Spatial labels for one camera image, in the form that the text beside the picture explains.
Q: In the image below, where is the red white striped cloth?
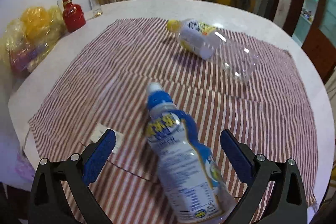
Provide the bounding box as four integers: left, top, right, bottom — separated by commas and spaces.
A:
29, 18, 318, 223

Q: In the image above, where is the yellow plastic bag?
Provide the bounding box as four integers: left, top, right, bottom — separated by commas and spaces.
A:
1, 6, 67, 78

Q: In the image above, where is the small white paper label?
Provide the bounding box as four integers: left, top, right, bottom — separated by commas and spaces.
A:
89, 123, 124, 154

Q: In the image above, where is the blue label plastic bottle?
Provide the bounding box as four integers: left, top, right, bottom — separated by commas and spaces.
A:
146, 83, 236, 223

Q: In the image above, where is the clear yellow cap bottle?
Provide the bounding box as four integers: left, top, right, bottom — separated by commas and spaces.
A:
166, 19, 259, 82

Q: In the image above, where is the red ceramic liquor bottle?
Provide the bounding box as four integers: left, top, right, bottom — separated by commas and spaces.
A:
62, 0, 86, 33

